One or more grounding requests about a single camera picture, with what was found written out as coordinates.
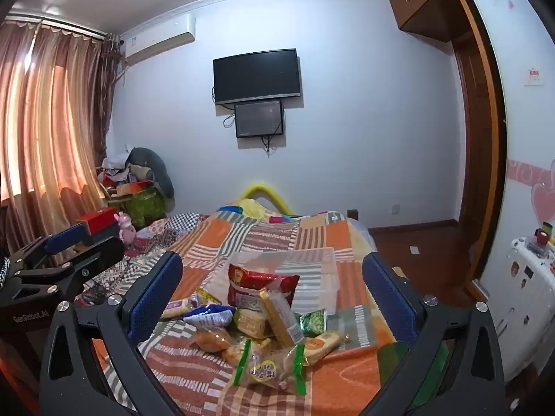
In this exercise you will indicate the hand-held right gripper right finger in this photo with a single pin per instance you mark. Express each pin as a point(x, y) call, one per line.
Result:
point(388, 299)

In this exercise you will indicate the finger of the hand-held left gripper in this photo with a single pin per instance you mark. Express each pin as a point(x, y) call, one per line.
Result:
point(97, 260)
point(65, 238)

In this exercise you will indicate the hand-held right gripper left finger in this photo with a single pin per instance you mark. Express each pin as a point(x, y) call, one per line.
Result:
point(154, 299)

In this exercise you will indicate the clear plastic container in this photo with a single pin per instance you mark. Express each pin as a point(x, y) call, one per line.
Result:
point(316, 277)

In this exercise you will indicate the green pea packet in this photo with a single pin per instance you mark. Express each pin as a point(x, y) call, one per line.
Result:
point(313, 323)

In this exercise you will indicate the red snack bag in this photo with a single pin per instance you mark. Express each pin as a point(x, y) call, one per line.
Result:
point(256, 284)

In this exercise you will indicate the pale snack packet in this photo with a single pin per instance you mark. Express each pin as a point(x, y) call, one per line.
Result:
point(175, 308)

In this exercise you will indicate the dark blue box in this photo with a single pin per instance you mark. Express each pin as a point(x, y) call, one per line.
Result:
point(106, 233)

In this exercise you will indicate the red box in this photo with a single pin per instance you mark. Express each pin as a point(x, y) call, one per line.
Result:
point(97, 221)

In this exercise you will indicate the pink plush toy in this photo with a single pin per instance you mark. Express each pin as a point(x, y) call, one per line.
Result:
point(126, 227)

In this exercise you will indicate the white paper sheet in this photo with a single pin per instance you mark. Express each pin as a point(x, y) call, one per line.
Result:
point(415, 249)

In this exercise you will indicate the blue white snack packet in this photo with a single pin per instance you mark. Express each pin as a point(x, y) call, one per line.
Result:
point(208, 315)

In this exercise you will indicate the orange bread packet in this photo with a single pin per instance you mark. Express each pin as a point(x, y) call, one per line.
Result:
point(212, 340)

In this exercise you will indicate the orange label cake packet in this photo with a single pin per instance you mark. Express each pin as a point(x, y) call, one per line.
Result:
point(323, 344)

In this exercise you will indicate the pile of clothes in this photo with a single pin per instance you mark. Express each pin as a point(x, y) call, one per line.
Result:
point(113, 171)

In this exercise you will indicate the wooden bedpost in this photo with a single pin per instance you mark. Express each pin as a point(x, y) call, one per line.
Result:
point(353, 214)

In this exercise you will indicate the small clear bread packet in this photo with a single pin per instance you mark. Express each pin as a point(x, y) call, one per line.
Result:
point(234, 353)

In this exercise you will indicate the long yellow cracker packet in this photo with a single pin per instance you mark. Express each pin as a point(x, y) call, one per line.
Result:
point(277, 316)

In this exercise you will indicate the pink brown curtain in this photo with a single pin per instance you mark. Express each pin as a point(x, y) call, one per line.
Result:
point(47, 117)

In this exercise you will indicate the colourful quilt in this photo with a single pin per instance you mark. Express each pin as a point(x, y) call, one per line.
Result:
point(249, 210)

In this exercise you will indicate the green-edged bread packet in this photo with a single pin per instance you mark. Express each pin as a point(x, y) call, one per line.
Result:
point(269, 368)

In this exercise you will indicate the white cabinet with stickers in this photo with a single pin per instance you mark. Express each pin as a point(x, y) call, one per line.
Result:
point(529, 303)

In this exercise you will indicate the yellow foam tube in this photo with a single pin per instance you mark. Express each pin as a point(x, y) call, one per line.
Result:
point(269, 190)

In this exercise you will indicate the wooden door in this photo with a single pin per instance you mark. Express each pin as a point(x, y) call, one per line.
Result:
point(477, 160)

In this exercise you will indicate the white air conditioner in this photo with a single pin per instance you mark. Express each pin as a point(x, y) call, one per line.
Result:
point(158, 39)

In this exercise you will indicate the wooden upper cabinet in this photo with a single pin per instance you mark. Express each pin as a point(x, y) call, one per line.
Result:
point(422, 0)

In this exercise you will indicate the white wall socket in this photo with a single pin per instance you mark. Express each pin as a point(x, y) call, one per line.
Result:
point(394, 209)

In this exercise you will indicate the small black wall monitor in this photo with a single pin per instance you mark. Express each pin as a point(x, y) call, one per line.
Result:
point(259, 119)

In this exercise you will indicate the large black wall television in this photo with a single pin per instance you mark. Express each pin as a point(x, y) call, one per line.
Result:
point(256, 76)

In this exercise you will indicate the red white wall sticker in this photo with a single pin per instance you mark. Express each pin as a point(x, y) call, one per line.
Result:
point(533, 76)

